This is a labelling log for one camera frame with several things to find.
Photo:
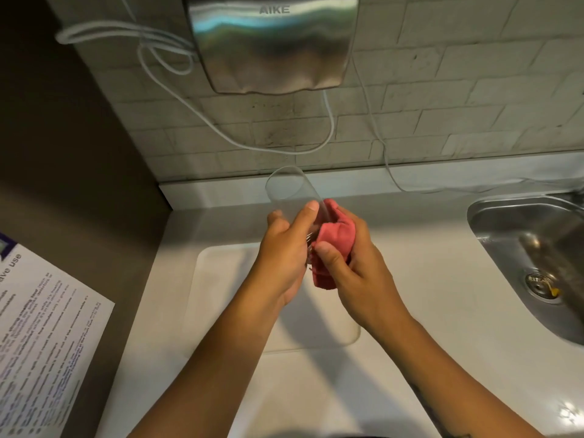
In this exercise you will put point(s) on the person's right hand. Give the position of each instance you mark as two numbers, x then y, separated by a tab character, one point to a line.
357	278

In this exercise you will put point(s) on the person's left hand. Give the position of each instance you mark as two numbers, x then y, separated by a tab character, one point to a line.
279	259

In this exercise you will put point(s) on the person's left thumb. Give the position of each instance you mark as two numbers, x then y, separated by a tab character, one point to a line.
301	219

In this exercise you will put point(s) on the person's right thumb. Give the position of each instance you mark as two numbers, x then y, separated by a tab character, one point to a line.
329	258

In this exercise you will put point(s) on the pink cleaning cloth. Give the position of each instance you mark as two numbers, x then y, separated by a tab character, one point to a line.
336	234

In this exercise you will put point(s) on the clear drinking glass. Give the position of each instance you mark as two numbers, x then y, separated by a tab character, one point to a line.
289	189

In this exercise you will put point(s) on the person's right forearm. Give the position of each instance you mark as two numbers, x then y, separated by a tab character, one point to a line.
449	383

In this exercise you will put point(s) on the person's left forearm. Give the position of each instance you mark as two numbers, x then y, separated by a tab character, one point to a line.
207	364

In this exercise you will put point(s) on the white plastic tray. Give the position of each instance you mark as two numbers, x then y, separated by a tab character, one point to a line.
228	291

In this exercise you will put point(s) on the stainless steel hand dryer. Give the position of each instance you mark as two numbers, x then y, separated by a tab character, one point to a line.
273	40

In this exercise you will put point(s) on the stainless steel sink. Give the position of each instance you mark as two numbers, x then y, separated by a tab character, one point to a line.
524	223

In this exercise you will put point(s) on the sink drain strainer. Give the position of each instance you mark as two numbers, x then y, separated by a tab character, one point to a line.
541	283

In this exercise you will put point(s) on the dark brown cabinet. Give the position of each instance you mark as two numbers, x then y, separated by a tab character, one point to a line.
59	145

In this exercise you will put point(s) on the printed notice sheet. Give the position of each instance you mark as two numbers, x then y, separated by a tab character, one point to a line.
36	351

